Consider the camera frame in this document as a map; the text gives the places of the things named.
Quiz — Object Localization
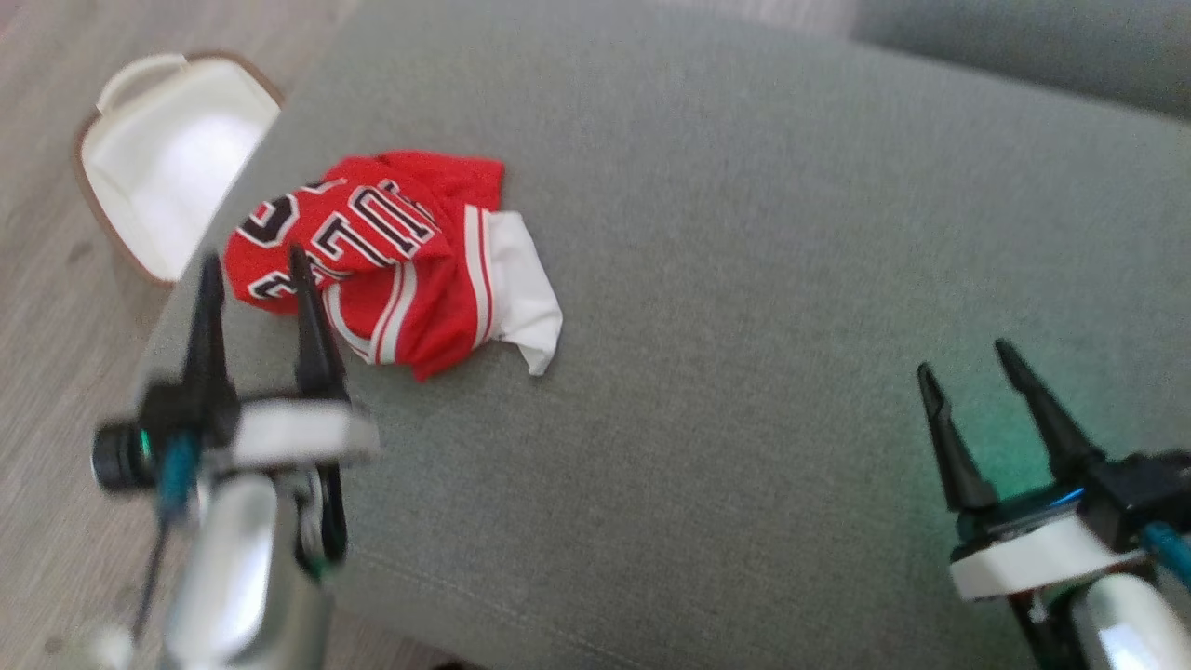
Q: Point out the red jersey with black lettering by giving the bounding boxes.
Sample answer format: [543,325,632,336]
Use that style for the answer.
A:
[223,149,565,382]

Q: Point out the teal right gripper cable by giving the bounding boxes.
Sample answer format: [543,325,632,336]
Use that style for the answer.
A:
[1141,521,1191,587]

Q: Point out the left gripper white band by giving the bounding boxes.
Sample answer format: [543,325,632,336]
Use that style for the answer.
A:
[90,245,382,491]

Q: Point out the teal left gripper cable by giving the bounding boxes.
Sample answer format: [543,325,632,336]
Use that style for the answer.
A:
[130,430,202,645]

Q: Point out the grey fabric sofa seat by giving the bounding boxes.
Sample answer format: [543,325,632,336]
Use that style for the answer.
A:
[130,0,1191,670]

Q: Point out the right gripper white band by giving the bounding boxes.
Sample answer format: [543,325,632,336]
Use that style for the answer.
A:
[917,338,1191,602]

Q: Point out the teal gripper cable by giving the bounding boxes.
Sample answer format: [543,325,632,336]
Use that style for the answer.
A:
[1141,521,1191,587]
[130,430,202,645]

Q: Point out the grey sofa cushion block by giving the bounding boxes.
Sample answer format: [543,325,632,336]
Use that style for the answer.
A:
[849,0,1191,120]

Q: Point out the white laundry basket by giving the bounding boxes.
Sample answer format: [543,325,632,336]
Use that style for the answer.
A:
[74,51,284,286]

